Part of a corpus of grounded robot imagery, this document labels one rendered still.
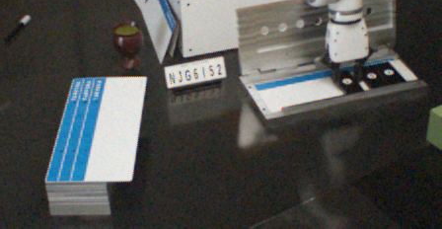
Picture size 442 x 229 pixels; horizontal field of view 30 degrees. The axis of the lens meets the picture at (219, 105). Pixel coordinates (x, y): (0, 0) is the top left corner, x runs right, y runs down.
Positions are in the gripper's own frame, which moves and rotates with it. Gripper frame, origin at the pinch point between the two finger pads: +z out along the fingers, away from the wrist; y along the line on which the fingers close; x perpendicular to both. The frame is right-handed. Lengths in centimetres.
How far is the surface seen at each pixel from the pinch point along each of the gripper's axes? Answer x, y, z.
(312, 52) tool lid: 10.4, -5.1, -4.0
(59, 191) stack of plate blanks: -23, -77, 3
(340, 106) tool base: -6.6, -5.0, 4.7
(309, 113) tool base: -6.6, -13.5, 4.8
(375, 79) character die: -1.0, 7.3, 2.0
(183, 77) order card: 16.2, -39.1, -1.8
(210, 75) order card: 16.0, -31.7, -1.0
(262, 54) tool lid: 10.3, -18.8, -6.1
